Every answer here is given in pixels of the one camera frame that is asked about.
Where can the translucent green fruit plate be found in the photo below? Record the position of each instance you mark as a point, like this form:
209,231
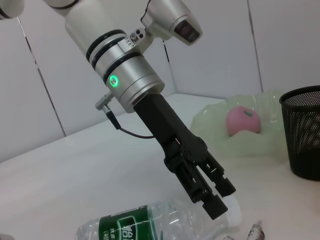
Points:
255,147

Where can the clear green-label water bottle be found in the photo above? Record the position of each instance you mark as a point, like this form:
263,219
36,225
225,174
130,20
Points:
140,225

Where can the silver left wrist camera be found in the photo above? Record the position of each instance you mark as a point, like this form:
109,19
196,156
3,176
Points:
175,20

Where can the black mesh pen holder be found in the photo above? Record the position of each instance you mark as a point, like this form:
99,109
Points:
303,140

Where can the pink toy peach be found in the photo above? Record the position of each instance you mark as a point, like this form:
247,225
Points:
243,121

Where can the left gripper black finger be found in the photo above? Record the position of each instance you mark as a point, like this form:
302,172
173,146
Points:
213,207

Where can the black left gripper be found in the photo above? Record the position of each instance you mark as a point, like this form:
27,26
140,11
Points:
170,135

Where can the silver ballpoint pen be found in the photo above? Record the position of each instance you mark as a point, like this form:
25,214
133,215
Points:
256,231

